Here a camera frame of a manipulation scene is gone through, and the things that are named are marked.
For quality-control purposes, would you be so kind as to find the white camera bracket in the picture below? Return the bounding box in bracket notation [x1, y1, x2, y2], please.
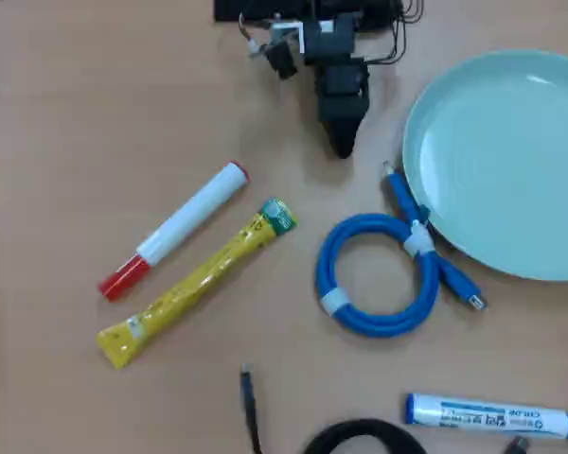
[268, 20, 307, 54]

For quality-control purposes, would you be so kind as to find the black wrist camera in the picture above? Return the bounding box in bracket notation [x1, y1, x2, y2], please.
[263, 41, 298, 80]

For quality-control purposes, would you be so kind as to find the yellow coffee stick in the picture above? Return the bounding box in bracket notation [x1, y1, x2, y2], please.
[96, 197, 299, 371]

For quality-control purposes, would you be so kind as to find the white marker with blue cap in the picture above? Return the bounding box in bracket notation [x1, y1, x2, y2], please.
[404, 392, 568, 441]

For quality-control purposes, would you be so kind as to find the white marker with red cap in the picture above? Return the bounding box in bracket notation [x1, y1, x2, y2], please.
[98, 160, 251, 303]

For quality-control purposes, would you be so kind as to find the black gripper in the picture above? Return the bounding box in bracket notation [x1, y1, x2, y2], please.
[313, 62, 372, 159]

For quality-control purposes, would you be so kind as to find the coiled blue USB cable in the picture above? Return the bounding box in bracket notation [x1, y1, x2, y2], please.
[314, 160, 489, 340]

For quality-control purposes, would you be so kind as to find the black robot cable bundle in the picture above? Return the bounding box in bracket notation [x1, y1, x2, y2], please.
[363, 0, 426, 66]

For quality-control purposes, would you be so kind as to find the black USB cable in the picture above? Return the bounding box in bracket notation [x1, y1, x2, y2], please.
[239, 361, 531, 454]

